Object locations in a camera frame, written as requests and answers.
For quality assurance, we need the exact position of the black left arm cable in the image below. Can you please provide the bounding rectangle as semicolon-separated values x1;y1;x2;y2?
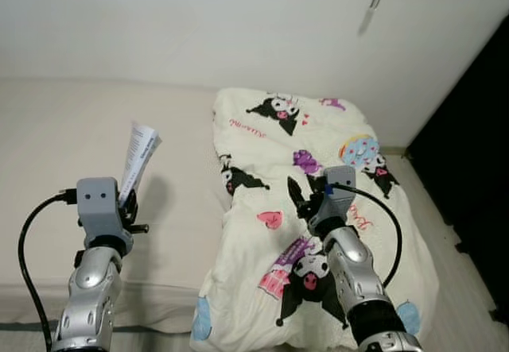
17;191;80;352

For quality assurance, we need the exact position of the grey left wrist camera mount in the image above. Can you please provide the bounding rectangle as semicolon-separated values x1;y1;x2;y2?
76;178;133;246

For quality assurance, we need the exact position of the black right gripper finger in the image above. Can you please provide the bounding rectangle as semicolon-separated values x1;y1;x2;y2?
286;176;313;219

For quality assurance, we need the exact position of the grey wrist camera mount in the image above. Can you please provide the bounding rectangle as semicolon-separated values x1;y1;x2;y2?
76;178;133;246
309;166;357;238

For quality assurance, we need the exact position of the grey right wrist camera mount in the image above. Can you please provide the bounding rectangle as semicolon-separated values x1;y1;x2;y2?
309;166;357;238

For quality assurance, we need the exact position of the beige sheeted mattress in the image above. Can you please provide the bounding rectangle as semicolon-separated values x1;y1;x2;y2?
0;78;235;334

